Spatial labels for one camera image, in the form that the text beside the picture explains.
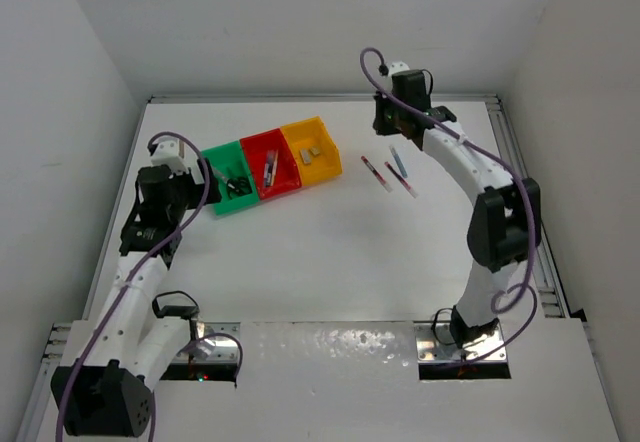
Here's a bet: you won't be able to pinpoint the blue capped pen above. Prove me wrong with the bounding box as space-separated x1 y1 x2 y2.
389 144 408 179

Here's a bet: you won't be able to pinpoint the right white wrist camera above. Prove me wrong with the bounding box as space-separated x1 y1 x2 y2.
378 61 410 78

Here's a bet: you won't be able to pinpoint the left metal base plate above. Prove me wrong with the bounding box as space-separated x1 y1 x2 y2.
173 321 241 364

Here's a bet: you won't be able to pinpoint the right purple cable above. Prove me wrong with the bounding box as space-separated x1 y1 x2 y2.
359 47 540 363

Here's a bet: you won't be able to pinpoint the yellow plastic bin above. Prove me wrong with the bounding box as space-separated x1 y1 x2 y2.
280 116 343 186

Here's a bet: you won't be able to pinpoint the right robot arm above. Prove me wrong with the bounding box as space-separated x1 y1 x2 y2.
373 63 541 347

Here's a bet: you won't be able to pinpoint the green plastic bin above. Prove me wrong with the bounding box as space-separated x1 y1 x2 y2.
202 141 259 217

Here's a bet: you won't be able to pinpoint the red plastic bin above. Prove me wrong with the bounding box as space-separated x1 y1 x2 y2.
240 129 302 201

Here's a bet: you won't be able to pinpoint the yellow highlighter pen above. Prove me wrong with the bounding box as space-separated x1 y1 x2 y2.
267 158 278 187

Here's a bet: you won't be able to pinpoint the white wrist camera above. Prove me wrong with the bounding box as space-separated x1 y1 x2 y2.
378 61 410 78
150 138 189 175

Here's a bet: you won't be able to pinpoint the green pen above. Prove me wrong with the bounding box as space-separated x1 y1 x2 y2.
263 150 275 187

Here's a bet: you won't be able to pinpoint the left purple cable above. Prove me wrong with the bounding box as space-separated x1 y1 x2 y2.
54 131 244 442

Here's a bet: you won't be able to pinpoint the purple cable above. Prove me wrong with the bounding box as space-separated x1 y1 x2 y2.
359 47 540 363
54 131 244 442

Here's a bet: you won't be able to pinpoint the dark red pen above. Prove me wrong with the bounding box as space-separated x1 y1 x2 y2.
384 161 418 198

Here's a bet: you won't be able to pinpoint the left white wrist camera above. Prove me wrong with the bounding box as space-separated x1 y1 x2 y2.
150 138 189 175

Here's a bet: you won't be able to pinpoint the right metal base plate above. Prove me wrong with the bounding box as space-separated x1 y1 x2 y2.
414 321 508 365

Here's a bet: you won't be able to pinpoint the black handled scissors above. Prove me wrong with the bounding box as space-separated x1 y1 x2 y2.
226 168 252 199
211 166 244 198

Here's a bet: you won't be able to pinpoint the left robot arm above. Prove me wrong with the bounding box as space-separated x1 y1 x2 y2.
51 157 221 441

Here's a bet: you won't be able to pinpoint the metal base plate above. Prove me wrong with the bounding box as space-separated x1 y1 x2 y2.
414 321 508 365
173 321 241 364

